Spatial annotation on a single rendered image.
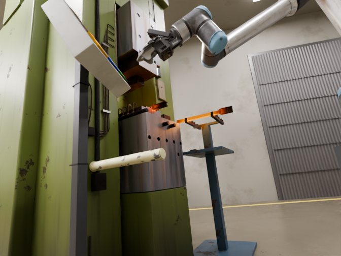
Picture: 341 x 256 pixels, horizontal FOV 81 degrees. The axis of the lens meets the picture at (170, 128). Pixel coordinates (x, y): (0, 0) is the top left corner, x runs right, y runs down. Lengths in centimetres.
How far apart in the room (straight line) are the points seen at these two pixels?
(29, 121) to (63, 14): 82
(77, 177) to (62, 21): 54
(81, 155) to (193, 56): 436
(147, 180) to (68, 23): 78
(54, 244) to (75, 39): 95
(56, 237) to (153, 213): 48
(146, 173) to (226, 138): 322
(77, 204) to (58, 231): 45
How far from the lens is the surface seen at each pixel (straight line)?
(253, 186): 422
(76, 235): 80
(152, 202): 113
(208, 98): 445
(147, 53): 96
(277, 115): 447
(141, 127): 118
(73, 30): 81
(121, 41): 154
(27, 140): 148
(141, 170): 115
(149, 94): 174
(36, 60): 169
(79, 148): 81
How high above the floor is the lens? 51
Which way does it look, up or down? 15 degrees up
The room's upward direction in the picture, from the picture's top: 5 degrees counter-clockwise
